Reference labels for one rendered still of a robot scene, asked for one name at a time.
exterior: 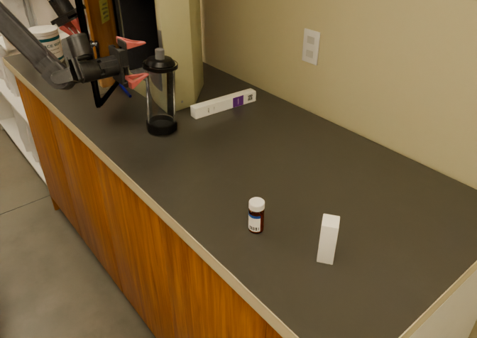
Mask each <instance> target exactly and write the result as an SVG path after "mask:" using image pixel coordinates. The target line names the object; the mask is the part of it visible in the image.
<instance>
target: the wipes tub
mask: <svg viewBox="0 0 477 338"><path fill-rule="evenodd" d="M28 30H29V31H30V32H31V33H32V34H33V35H34V36H35V37H36V38H37V39H38V40H39V41H40V42H41V43H42V44H43V45H44V46H45V47H46V48H47V49H48V50H49V51H50V52H51V53H52V54H54V55H55V56H56V57H57V58H58V59H59V60H60V61H61V62H62V61H63V60H64V55H63V51H62V46H61V42H60V36H59V33H58V29H57V26H53V25H40V26H33V27H30V28H28Z"/></svg>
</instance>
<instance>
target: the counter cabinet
mask: <svg viewBox="0 0 477 338"><path fill-rule="evenodd" d="M14 76H15V75H14ZM15 78H16V83H17V85H18V90H19V92H20V96H21V99H22V102H23V106H24V109H25V112H26V116H27V119H28V123H29V126H30V128H31V133H32V136H33V140H34V143H35V147H36V150H37V152H38V157H39V159H40V164H41V166H42V169H43V173H44V176H45V180H46V183H47V186H48V190H49V193H50V197H51V200H52V202H53V207H54V209H55V210H58V209H61V210H62V212H63V213H64V215H65V216H66V217H67V218H68V220H69V221H70V223H71V224H72V226H73V227H74V228H75V229H76V231H77V232H78V234H79V235H80V236H81V237H82V239H83V240H84V242H85V243H86V244H87V245H88V247H89V248H90V249H91V251H92V253H93V254H94V255H95V256H96V257H97V259H98V260H99V262H100V263H101V265H103V267H104V268H105V270H106V271H107V273H108V274H109V275H110V276H111V278H112V279H113V281H114V282H115V284H117V286H118V287H119V289H120V290H121V292H122V293H123V294H124V295H125V296H126V298H127V299H128V301H129V302H130V303H131V304H132V306H133V308H134V309H135V310H136V312H137V313H138V314H139V315H140V317H141V318H142V320H143V321H144V322H145V323H146V325H147V326H148V328H149V329H150V330H151V332H152V333H153V334H154V336H155V337H156V338H282V337H281V336H280V335H279V334H278V333H277V332H276V331H275V330H274V329H273V328H272V327H271V326H270V325H269V324H268V323H267V322H266V321H265V320H264V319H263V318H262V317H261V316H260V315H259V314H258V313H257V312H256V311H255V310H254V309H253V308H252V307H251V306H250V305H249V304H248V303H247V302H246V301H245V300H244V299H243V298H242V297H241V296H240V295H239V294H238V293H237V292H236V291H235V290H234V289H233V288H232V287H231V286H230V285H229V284H228V283H227V282H226V281H225V280H224V279H223V278H222V277H220V276H219V275H218V274H217V273H216V272H215V271H214V270H213V269H212V268H211V267H210V266H209V265H208V264H207V263H206V262H205V261H204V260H203V259H202V258H201V257H200V256H199V255H198V254H197V253H196V252H195V251H194V250H193V249H192V248H191V247H190V246H189V245H187V244H186V243H185V242H184V241H183V240H182V239H181V238H180V237H179V236H178V235H177V234H176V233H175V232H174V231H173V230H172V229H171V228H170V227H169V226H168V225H167V224H166V223H165V222H164V221H163V220H162V219H161V218H160V217H159V216H158V215H157V214H156V213H155V212H154V211H153V210H152V209H151V208H150V207H149V206H148V205H147V204H146V203H145V202H144V201H143V200H142V199H141V198H140V197H139V196H138V195H137V194H136V193H135V192H134V191H133V190H132V189H131V188H130V187H129V186H128V185H127V184H126V183H125V182H124V181H123V180H121V179H120V178H119V177H118V176H117V175H116V174H115V173H114V172H113V171H112V170H111V169H110V168H109V167H108V166H107V165H106V164H105V163H104V162H103V161H102V160H101V159H100V158H99V157H98V156H97V155H96V154H95V153H94V152H93V151H92V150H91V149H90V148H89V147H87V146H86V145H85V144H84V143H83V142H82V141H81V140H80V139H79V138H78V137H77V136H76V135H75V134H74V133H73V132H72V131H71V130H70V129H69V128H68V127H67V126H66V125H65V124H64V123H63V122H62V121H61V120H60V119H59V118H58V117H57V116H56V115H55V114H54V113H52V112H51V110H49V108H47V107H46V105H44V103H42V102H41V101H40V100H39V98H37V96H35V95H34V93H32V91H30V90H29V88H27V86H25V85H24V83H22V81H20V80H19V79H18V78H17V77H16V76H15ZM476 320H477V269H476V271H475V272H474V273H473V274H472V275H471V276H470V277H469V278H468V279H467V280H466V281H465V282H464V283H463V284H462V285H461V286H460V287H459V288H458V289H457V290H456V291H455V292H454V293H453V294H452V295H451V296H450V297H449V298H448V299H447V300H446V301H445V302H444V303H443V304H442V305H441V306H440V307H439V308H438V309H437V310H436V311H435V312H434V313H433V314H432V315H431V316H430V317H429V318H428V319H427V320H426V321H425V322H424V323H423V324H422V325H421V326H420V327H419V328H418V329H417V330H416V331H415V332H414V333H413V334H412V336H411V337H410V338H468V337H469V335H470V333H471V330H472V329H473V326H474V325H475V322H476Z"/></svg>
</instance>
